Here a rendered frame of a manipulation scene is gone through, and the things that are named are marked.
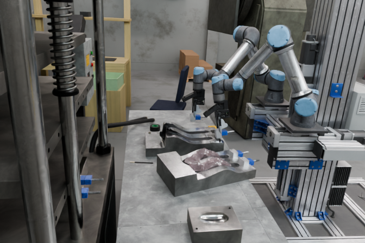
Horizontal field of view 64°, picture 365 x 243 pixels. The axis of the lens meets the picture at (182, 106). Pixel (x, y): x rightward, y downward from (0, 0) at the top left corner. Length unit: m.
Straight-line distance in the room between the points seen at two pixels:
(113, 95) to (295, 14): 2.54
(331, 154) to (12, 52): 1.72
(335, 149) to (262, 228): 0.77
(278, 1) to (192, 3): 4.63
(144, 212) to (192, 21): 7.21
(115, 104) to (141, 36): 4.42
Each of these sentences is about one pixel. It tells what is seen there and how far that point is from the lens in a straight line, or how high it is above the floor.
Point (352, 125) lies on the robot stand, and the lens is 2.29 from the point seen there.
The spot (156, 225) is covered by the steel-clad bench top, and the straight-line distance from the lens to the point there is 1.37.
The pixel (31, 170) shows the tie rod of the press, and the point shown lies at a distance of 0.71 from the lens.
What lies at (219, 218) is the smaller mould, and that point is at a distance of 1.35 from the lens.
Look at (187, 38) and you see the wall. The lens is 8.32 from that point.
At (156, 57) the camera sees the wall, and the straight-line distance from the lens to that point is 8.35.
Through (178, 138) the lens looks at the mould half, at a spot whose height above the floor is 0.92.
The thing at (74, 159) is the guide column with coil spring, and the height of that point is 1.15.
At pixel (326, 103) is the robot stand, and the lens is 2.18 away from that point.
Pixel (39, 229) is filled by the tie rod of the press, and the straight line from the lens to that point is 0.80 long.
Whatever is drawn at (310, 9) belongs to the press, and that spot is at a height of 1.82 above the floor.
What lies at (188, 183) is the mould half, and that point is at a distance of 1.52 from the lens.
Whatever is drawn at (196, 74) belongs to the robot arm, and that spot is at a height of 1.26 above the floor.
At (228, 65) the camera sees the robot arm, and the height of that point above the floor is 1.34.
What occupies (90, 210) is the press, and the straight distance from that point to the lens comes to 1.50.
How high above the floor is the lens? 1.69
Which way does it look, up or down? 18 degrees down
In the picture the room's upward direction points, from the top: 3 degrees clockwise
